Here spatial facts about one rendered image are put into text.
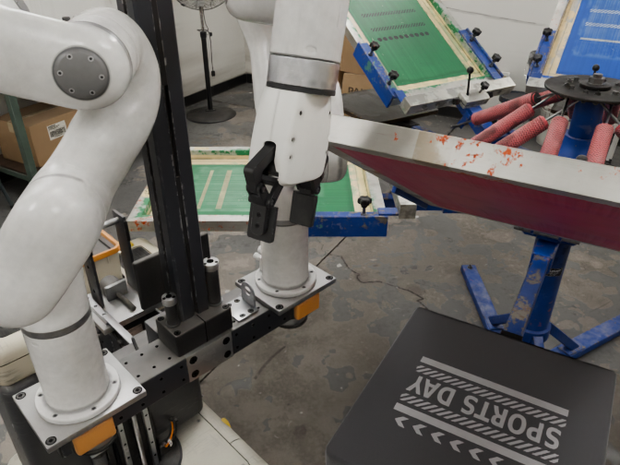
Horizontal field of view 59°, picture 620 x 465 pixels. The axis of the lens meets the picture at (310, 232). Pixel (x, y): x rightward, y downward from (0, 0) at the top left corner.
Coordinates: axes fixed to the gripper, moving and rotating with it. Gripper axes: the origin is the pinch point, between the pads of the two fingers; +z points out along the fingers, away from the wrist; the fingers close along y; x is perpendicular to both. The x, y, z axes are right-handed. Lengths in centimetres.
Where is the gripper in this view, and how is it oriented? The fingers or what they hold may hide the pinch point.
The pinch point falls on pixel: (282, 223)
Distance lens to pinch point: 62.9
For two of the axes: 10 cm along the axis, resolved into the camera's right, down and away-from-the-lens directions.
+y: -4.6, 1.9, -8.7
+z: -1.4, 9.5, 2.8
